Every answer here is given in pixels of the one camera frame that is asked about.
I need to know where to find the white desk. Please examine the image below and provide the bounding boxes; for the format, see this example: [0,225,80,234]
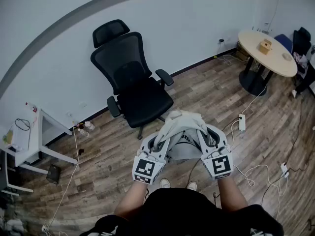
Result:
[0,106,78,196]

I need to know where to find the person's black shirt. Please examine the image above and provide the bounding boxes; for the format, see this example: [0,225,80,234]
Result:
[81,187,284,236]

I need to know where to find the small wooden box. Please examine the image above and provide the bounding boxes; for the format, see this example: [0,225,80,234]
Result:
[258,39,273,55]

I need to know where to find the round beige table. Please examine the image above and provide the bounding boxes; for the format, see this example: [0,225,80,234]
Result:
[238,30,298,97]

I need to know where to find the long white cable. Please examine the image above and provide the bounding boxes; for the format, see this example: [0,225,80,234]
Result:
[41,125,80,235]

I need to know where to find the looped white cable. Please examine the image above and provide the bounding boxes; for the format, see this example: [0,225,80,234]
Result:
[233,165,288,196]

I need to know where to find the white power strip cable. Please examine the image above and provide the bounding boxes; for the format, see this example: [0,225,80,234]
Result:
[240,58,269,117]

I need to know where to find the pile of clothes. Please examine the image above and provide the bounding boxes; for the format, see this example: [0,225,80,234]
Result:
[292,52,310,73]

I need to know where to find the black coiled cable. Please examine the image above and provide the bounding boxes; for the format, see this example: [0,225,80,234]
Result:
[14,118,32,132]

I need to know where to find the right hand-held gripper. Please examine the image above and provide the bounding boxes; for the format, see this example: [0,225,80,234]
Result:
[196,124,234,181]

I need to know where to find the person's right forearm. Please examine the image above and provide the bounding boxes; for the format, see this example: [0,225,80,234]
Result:
[218,177,248,215]

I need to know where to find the blue chair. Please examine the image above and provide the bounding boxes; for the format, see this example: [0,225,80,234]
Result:
[274,34,293,55]

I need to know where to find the person's left forearm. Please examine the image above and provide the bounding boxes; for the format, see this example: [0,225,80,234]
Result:
[114,180,148,221]

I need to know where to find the cardboard boxes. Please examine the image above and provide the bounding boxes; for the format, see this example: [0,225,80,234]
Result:
[236,42,251,61]

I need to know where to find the yellow-green item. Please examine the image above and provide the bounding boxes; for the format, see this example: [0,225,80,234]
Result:
[2,129,14,145]

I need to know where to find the black mesh office chair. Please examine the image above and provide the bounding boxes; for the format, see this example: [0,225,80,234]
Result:
[90,19,175,140]

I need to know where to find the black mesh waste basket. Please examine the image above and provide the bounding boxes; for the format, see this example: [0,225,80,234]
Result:
[46,164,61,184]

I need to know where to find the white grey garment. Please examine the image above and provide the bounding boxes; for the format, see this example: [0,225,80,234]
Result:
[156,110,215,161]

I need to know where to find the white cable by wall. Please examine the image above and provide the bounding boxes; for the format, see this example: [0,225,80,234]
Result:
[214,54,233,66]

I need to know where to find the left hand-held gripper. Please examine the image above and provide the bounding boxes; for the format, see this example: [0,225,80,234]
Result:
[132,134,171,185]

